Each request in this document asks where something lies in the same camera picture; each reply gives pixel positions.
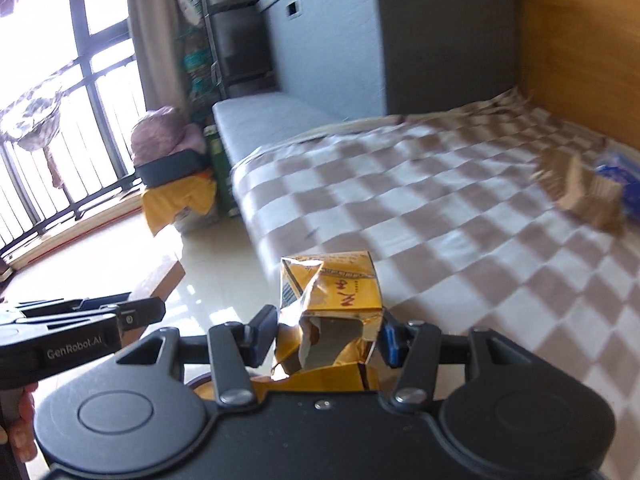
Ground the yellow carton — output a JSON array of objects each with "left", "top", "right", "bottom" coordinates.
[{"left": 252, "top": 252, "right": 384, "bottom": 400}]

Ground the crumpled brown paper trash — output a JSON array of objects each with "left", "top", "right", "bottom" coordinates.
[{"left": 534, "top": 148, "right": 624, "bottom": 236}]

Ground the person's left hand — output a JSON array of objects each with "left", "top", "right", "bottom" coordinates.
[{"left": 1, "top": 382, "right": 38, "bottom": 479}]

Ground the brown white checkered blanket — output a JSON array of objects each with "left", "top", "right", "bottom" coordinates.
[{"left": 232, "top": 91, "right": 639, "bottom": 479}]

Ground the yellow cloth covered box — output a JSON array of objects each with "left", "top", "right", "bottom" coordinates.
[{"left": 141, "top": 170, "right": 217, "bottom": 236}]

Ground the green cardboard box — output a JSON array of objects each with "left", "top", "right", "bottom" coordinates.
[{"left": 204, "top": 125, "right": 240, "bottom": 217}]

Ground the hanging net basket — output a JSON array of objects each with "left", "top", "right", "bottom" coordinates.
[{"left": 1, "top": 74, "right": 65, "bottom": 188}]

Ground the grey bench cushion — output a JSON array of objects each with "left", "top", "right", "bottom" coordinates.
[{"left": 213, "top": 92, "right": 345, "bottom": 166}]

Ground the blue plastic wrapper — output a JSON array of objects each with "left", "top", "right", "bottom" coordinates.
[{"left": 596, "top": 150, "right": 639, "bottom": 200}]

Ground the black balcony railing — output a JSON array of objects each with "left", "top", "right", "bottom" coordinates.
[{"left": 1, "top": 0, "right": 144, "bottom": 255}]

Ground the grey fabric storage box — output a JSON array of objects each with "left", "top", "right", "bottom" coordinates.
[{"left": 258, "top": 0, "right": 516, "bottom": 118}]

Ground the beige curtain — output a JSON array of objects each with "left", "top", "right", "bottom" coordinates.
[{"left": 127, "top": 0, "right": 190, "bottom": 115}]

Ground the black shelf unit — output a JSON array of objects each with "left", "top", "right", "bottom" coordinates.
[{"left": 179, "top": 0, "right": 276, "bottom": 127}]

